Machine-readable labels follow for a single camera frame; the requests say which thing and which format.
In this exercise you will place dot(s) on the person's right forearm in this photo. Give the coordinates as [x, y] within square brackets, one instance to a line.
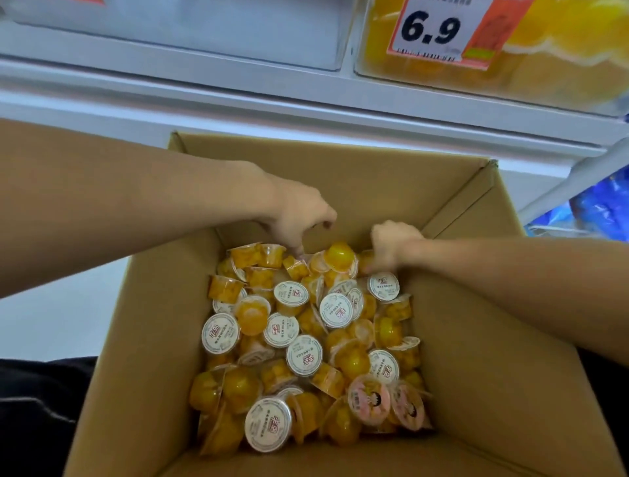
[530, 285]

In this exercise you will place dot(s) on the clear plastic bin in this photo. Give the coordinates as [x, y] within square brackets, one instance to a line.
[565, 93]
[196, 29]

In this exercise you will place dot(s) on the person's right hand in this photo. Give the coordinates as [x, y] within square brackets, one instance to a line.
[395, 243]

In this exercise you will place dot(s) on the pile of yellow jelly cups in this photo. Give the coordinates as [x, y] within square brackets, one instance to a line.
[304, 354]

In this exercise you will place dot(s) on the person's left forearm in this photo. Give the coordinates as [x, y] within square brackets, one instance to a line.
[108, 206]

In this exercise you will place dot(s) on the person's left hand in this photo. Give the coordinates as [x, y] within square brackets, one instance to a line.
[300, 211]

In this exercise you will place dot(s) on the person's black trousers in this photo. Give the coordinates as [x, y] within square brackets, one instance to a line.
[39, 417]

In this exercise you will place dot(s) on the brown cardboard box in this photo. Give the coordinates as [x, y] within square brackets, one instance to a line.
[491, 368]

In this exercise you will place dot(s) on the blue snack bags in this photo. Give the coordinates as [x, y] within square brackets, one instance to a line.
[599, 206]

